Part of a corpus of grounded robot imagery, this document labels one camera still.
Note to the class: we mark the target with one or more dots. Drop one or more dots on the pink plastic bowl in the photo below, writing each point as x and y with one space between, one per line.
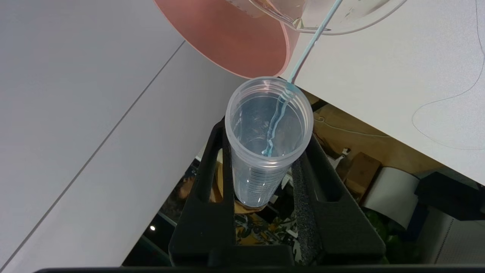
235 41

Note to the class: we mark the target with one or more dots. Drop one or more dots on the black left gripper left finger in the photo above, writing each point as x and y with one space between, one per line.
204 220

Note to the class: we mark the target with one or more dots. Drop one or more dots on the clear glass beaker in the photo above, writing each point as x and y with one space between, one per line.
352 17

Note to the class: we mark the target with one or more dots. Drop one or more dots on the brown cardboard box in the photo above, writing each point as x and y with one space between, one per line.
362 170

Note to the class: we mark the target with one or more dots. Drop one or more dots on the white paper roll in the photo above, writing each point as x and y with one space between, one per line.
392 195

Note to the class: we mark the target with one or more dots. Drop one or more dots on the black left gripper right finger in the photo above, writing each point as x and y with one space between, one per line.
337 227

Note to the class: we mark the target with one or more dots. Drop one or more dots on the test tube with blue pigment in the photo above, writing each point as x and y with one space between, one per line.
257 178

